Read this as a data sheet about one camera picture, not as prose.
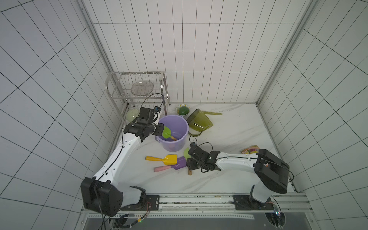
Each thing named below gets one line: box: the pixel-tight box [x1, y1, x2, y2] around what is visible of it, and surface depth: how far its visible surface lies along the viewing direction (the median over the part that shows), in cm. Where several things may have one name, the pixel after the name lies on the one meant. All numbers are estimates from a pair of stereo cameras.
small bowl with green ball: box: [175, 103, 191, 117], surface depth 112 cm
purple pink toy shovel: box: [153, 156, 187, 173], surface depth 87 cm
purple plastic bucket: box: [155, 114, 189, 152], surface depth 91 cm
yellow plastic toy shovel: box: [145, 154, 178, 166], surface depth 89 cm
